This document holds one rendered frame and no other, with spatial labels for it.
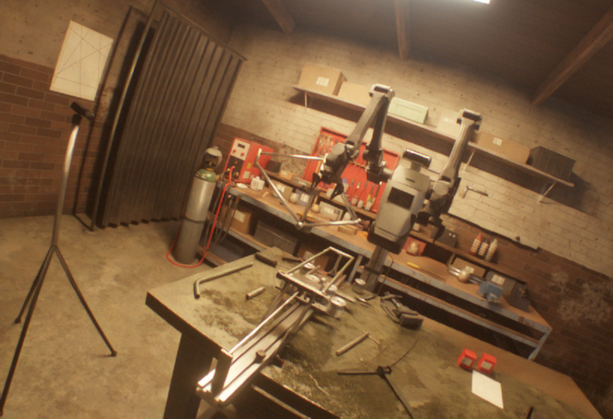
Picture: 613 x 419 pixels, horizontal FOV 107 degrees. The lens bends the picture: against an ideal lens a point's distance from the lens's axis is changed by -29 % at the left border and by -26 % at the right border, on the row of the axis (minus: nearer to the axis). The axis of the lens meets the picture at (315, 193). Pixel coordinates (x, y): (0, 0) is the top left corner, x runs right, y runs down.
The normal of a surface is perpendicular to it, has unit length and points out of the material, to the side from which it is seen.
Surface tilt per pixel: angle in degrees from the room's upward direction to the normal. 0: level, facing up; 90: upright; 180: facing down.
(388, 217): 90
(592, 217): 90
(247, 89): 90
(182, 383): 90
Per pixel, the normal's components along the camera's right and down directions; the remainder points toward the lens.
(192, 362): -0.33, 0.00
